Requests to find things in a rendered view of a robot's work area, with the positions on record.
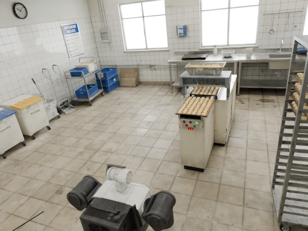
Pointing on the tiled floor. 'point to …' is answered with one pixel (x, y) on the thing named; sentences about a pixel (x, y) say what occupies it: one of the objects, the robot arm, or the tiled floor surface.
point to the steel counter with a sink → (273, 61)
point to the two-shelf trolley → (85, 84)
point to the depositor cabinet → (221, 112)
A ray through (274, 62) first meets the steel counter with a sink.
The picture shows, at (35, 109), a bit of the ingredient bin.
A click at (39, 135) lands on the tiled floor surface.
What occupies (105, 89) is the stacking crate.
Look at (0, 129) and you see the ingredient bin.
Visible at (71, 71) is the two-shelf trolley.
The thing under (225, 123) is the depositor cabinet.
